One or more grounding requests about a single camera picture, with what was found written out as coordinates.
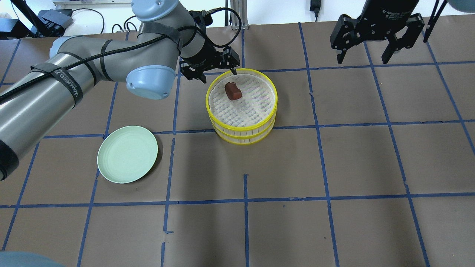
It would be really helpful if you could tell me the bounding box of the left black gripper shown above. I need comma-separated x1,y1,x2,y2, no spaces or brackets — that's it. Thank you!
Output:
179,35,241,83

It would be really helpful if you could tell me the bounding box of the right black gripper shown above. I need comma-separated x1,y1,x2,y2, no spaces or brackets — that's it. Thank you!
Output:
330,7,425,64

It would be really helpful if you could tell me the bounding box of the red-brown bun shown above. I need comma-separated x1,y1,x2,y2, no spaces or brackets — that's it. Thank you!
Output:
225,82,242,101

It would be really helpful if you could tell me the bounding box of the yellow steamer layer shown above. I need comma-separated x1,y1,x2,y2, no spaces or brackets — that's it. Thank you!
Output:
211,114,276,145
205,68,278,131

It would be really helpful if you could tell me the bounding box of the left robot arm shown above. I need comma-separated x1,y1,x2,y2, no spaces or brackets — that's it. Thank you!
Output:
0,0,241,180

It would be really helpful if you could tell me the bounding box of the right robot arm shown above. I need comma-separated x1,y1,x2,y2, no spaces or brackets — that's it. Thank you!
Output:
330,0,475,64

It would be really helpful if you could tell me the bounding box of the black power adapter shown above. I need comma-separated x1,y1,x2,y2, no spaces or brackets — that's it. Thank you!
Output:
309,0,322,13

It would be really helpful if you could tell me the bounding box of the light green plate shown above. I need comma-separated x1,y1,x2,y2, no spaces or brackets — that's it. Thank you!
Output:
96,126,159,184

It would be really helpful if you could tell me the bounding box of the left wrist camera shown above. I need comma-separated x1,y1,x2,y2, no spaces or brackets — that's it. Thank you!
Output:
188,10,213,29

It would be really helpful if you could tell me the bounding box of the aluminium frame post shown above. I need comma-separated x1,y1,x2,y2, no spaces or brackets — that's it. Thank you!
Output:
228,0,249,30

